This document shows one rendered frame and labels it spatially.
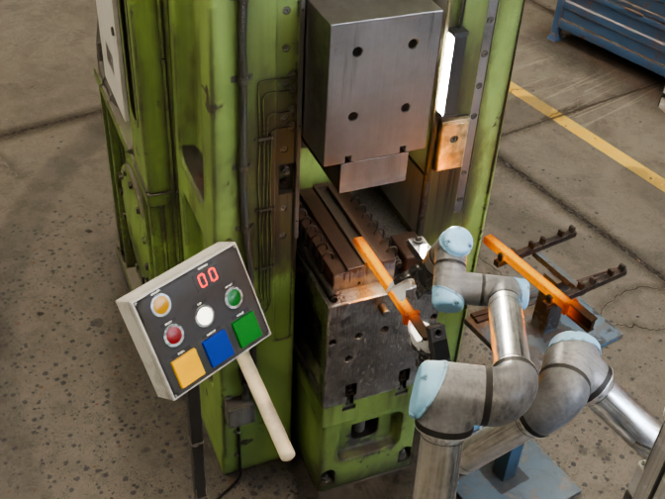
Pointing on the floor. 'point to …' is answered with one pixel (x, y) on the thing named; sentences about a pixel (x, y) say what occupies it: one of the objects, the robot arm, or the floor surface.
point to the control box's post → (196, 442)
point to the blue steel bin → (617, 28)
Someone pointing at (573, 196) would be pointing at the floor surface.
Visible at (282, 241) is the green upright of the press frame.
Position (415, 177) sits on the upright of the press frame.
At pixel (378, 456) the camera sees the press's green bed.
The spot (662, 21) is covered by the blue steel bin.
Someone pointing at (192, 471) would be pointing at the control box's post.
